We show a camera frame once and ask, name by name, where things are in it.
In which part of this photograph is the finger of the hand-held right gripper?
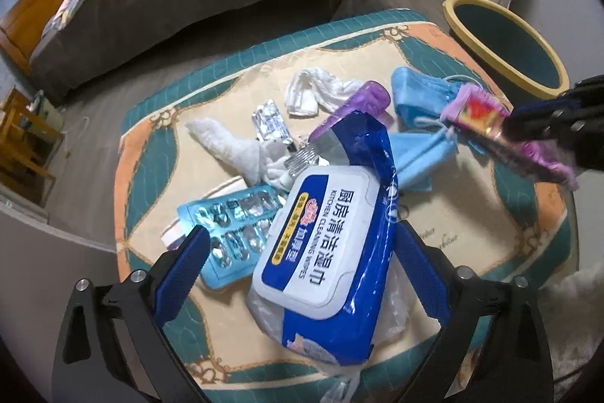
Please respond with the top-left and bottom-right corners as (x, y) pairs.
(500, 117), (604, 171)
(512, 74), (604, 123)

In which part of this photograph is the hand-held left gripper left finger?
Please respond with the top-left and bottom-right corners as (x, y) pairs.
(52, 226), (213, 403)

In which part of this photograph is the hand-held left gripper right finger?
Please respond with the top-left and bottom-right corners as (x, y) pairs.
(395, 221), (555, 403)

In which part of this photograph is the pink snack wrapper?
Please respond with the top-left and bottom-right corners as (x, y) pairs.
(441, 83), (580, 190)

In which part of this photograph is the teal bin with yellow rim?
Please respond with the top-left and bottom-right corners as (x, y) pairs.
(444, 0), (572, 99)

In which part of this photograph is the blue white wet wipes pack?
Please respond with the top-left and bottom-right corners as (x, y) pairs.
(245, 113), (402, 368)

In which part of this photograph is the purple plastic bottle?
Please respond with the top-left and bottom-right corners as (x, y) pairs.
(309, 82), (392, 151)

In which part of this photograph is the small white paper box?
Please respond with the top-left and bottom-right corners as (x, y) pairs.
(160, 227), (190, 250)

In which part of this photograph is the crumpled clear plastic bag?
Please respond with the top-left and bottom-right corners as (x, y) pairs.
(377, 264), (413, 340)

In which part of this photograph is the teal orange quilted mat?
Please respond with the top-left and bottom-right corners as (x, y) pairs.
(113, 9), (579, 387)

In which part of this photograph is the blue blister pack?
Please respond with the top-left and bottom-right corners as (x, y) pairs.
(177, 185), (288, 290)

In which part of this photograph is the blue face mask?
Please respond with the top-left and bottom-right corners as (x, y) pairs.
(387, 127), (461, 193)
(391, 67), (477, 132)

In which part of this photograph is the silver foil piece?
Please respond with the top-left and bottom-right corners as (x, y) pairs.
(283, 139), (331, 177)

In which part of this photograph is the white fluffy cloth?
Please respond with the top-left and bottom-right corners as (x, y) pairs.
(538, 264), (604, 403)

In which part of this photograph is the silver blister pack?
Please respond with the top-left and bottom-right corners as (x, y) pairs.
(250, 98), (296, 149)

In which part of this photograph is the wooden chair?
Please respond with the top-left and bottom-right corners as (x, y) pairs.
(0, 89), (64, 208)

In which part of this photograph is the pale green box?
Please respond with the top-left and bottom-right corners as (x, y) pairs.
(33, 94), (64, 127)

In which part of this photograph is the crumpled white tissue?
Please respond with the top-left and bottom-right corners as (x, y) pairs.
(283, 67), (364, 117)

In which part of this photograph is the wooden headboard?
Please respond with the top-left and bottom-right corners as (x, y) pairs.
(0, 0), (126, 76)

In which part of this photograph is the white cable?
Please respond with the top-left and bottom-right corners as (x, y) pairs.
(61, 117), (91, 154)

